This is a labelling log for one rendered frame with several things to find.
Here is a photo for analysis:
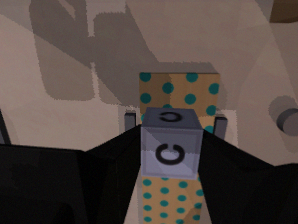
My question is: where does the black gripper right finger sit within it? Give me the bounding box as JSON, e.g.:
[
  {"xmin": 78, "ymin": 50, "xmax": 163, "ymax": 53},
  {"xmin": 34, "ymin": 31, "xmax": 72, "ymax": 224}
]
[{"xmin": 198, "ymin": 129, "xmax": 298, "ymax": 224}]

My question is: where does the grey cube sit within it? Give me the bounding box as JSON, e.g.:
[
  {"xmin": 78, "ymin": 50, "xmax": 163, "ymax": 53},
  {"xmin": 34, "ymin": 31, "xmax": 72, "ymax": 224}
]
[{"xmin": 141, "ymin": 107, "xmax": 204, "ymax": 180}]

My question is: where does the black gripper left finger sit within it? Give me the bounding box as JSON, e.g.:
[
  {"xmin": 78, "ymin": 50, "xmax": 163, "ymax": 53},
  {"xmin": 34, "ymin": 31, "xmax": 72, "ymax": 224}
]
[{"xmin": 0, "ymin": 124, "xmax": 141, "ymax": 224}]

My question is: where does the tan strip with teal polka dots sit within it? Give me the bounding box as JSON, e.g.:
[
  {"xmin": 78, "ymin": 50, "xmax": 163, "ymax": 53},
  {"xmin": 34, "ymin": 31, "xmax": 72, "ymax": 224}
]
[{"xmin": 139, "ymin": 72, "xmax": 220, "ymax": 224}]

